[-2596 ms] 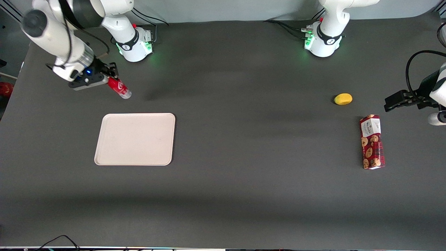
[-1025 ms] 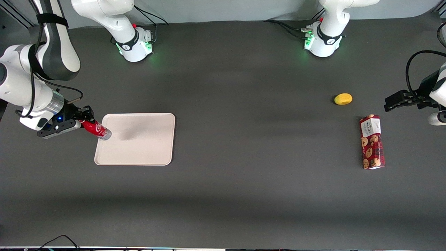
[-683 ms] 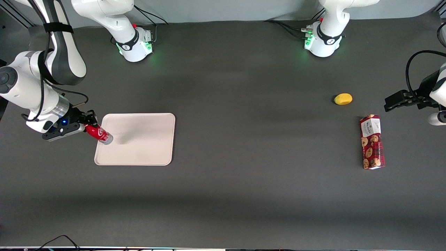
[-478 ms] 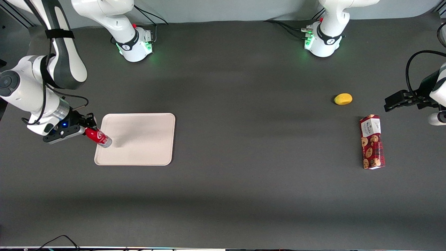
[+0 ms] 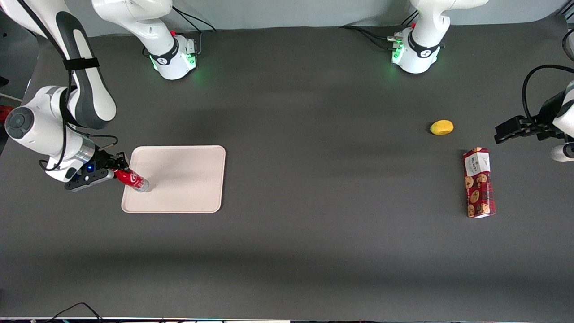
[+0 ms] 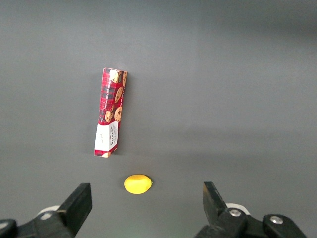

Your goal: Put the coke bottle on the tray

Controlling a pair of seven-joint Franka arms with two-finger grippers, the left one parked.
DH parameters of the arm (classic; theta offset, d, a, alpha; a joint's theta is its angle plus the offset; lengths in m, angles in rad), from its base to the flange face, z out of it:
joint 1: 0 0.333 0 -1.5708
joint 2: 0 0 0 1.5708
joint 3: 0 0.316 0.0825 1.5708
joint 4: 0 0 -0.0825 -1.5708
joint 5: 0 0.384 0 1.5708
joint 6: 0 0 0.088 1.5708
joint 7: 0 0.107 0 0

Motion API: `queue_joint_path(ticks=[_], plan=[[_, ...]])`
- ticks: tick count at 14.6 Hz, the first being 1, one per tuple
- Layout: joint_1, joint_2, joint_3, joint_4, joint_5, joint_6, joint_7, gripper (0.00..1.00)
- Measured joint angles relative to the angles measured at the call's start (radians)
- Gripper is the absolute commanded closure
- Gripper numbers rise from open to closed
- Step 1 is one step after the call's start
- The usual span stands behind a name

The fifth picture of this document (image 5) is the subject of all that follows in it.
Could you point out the red tartan cookie box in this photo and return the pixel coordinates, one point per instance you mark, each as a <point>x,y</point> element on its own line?
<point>480,193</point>

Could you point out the yellow lemon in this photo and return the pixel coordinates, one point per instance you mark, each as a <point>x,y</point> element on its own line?
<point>441,127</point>

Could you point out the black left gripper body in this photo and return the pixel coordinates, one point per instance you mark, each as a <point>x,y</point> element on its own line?
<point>544,115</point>

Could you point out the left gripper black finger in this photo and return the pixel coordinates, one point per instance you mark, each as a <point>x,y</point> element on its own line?
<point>513,128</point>
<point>546,134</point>

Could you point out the dark wrist camera bar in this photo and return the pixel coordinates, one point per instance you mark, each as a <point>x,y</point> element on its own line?
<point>89,177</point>

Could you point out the small red object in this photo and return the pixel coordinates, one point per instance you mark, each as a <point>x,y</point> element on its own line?
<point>5,114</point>

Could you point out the red coke bottle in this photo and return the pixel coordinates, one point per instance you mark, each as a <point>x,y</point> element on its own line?
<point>134,181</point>

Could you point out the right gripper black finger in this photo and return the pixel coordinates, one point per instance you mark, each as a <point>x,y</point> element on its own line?
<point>123,161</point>
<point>109,168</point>

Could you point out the beige plastic tray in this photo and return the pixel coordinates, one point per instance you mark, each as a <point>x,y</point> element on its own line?
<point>188,179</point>

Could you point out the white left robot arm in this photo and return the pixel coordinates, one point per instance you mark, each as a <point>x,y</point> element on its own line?
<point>421,54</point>

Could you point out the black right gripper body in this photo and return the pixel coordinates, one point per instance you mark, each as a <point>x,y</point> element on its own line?
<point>102,159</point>

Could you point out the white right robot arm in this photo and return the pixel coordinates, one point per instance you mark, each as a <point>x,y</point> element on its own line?
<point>166,45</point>

